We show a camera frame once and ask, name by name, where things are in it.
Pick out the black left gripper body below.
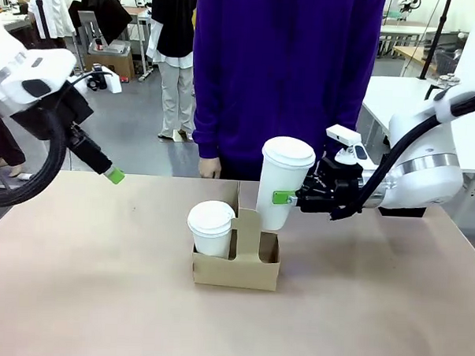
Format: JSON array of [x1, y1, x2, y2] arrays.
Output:
[[65, 124, 115, 176]]

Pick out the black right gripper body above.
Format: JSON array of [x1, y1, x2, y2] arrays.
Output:
[[294, 155, 366, 217]]

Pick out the tall white lidded paper cup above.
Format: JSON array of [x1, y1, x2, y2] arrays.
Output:
[[254, 135, 318, 233]]

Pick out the short white lidded paper cup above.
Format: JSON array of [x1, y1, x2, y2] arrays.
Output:
[[185, 198, 238, 261]]

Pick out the brown cardboard cup carrier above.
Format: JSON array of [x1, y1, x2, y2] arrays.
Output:
[[190, 179, 284, 292]]

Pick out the person right forearm purple sleeve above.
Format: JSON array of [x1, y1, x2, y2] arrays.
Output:
[[189, 84, 227, 161]]

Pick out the person right hand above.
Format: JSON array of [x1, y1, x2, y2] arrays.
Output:
[[197, 155, 224, 180]]

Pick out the bystander dark maroon trousers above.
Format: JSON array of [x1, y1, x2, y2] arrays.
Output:
[[0, 111, 29, 180]]

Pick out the brown cardboard box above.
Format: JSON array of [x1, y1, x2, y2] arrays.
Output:
[[83, 39, 138, 82]]

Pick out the person torso purple sweater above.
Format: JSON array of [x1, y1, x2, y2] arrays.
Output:
[[186, 0, 388, 187]]

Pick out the black draped cloth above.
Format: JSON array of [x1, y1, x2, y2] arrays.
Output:
[[66, 0, 135, 49]]

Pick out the bystander black top beige trousers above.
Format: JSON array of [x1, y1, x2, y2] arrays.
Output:
[[142, 0, 202, 143]]

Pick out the hanging white lab coat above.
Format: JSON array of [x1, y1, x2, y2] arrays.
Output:
[[25, 0, 77, 43]]

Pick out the black tripod pole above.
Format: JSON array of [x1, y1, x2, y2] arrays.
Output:
[[417, 0, 456, 83]]

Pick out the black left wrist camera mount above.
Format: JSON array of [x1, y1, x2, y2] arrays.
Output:
[[9, 77, 97, 143]]

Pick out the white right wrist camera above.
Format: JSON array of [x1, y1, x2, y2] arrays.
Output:
[[323, 124, 370, 167]]

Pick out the wire mesh basket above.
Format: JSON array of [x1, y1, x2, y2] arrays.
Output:
[[433, 48, 466, 79]]

